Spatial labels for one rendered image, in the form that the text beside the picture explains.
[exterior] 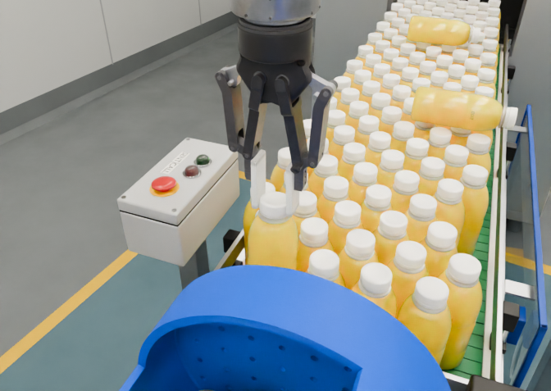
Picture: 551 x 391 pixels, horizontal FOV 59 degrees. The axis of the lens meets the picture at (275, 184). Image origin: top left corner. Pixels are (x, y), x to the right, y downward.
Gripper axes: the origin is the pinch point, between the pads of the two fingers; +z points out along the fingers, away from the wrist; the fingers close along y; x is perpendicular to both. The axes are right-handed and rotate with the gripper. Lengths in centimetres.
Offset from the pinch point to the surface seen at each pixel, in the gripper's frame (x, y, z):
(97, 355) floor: 34, -83, 118
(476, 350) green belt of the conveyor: 8.2, 28.9, 27.9
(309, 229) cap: 4.8, 3.2, 9.9
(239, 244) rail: 9.4, -10.2, 20.7
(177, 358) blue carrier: -19.6, -3.4, 10.8
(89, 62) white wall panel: 226, -236, 95
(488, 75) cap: 74, 24, 10
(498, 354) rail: 1.5, 30.1, 19.9
